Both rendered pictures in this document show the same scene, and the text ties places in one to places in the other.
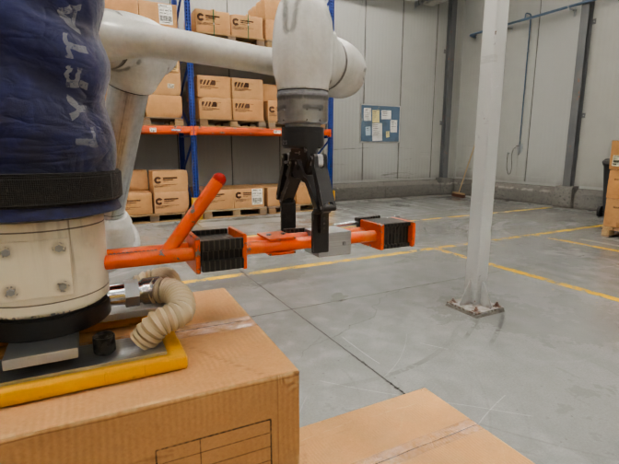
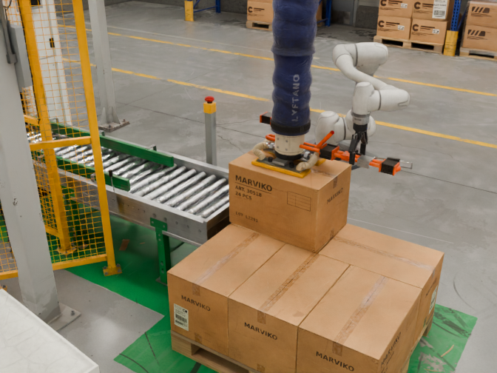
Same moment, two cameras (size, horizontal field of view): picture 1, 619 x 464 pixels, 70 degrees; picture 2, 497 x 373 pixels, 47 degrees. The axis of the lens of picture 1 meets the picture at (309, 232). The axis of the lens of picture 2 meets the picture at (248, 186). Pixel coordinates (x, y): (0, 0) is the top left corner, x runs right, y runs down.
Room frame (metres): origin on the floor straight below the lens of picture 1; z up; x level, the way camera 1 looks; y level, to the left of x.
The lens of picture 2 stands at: (-1.10, -2.14, 2.33)
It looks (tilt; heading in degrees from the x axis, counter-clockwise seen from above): 27 degrees down; 60
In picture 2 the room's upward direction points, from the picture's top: straight up
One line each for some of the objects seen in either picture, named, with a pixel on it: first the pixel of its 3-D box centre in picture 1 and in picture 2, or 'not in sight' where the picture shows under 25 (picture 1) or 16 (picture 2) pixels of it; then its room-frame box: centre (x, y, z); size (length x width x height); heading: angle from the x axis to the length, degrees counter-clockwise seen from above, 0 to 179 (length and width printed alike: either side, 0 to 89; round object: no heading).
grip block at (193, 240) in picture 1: (215, 249); (328, 151); (0.72, 0.16, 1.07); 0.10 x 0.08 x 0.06; 27
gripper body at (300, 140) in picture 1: (302, 152); (359, 130); (0.80, 0.01, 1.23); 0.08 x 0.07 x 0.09; 26
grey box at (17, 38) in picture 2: not in sight; (12, 55); (-0.72, 0.94, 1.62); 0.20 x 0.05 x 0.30; 117
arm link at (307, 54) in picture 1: (306, 46); (365, 97); (0.81, 0.01, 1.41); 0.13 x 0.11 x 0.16; 154
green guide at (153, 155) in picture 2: not in sight; (98, 137); (-0.03, 2.17, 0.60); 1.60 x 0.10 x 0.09; 117
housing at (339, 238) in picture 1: (327, 240); (365, 161); (0.82, -0.03, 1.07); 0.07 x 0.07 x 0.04; 27
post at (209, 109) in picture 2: not in sight; (211, 165); (0.61, 1.44, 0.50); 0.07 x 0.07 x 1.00; 27
